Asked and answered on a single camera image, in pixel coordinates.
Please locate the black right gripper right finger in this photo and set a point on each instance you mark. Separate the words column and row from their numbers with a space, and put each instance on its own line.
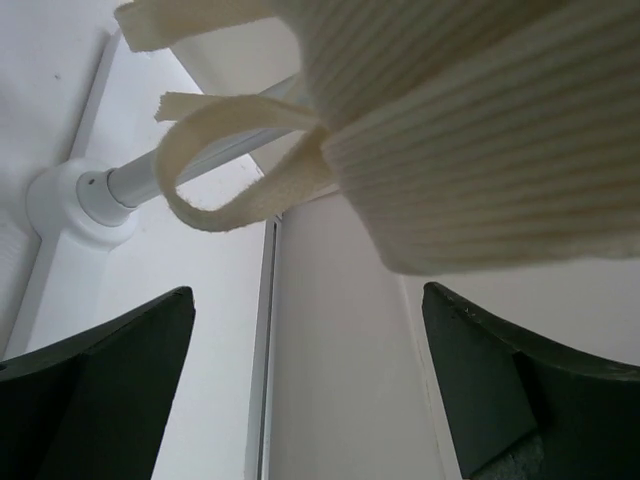
column 522, row 406

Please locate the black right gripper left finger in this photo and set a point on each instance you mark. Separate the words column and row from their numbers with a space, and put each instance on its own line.
column 95, row 405

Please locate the cream ribbed garment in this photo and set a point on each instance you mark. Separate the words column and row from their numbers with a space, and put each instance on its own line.
column 467, row 135

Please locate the white metal clothes rack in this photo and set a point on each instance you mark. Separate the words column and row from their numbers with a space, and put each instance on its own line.
column 86, row 199

